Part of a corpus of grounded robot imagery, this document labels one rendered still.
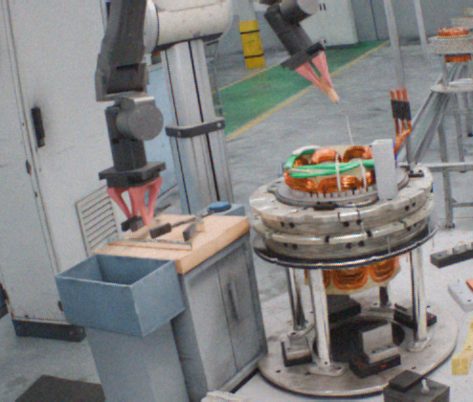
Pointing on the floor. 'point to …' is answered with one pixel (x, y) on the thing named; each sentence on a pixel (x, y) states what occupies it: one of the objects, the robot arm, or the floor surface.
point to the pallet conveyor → (435, 118)
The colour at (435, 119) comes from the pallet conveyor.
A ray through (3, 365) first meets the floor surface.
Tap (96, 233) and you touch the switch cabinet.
